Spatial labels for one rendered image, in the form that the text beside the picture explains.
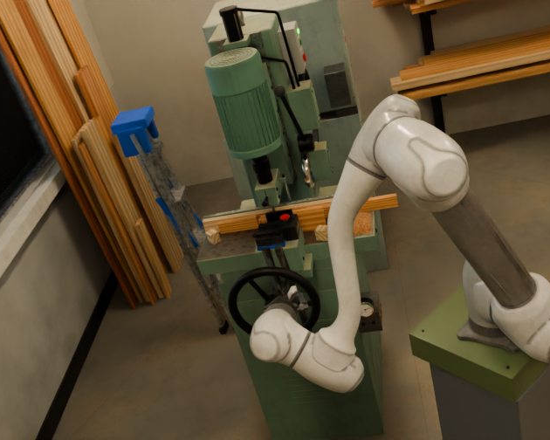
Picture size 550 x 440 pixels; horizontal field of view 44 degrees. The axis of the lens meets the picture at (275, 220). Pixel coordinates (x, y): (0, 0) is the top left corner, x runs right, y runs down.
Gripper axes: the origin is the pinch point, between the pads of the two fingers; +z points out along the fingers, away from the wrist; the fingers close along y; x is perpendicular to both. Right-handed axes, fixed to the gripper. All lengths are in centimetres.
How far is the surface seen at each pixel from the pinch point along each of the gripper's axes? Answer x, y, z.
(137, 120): -59, 70, 86
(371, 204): -16.1, -24.3, 36.8
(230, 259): -7.7, 23.7, 23.3
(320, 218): -15.4, -7.8, 29.8
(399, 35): -81, -43, 268
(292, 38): -75, -7, 45
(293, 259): -6.9, 0.5, 13.5
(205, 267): -6.1, 32.8, 23.8
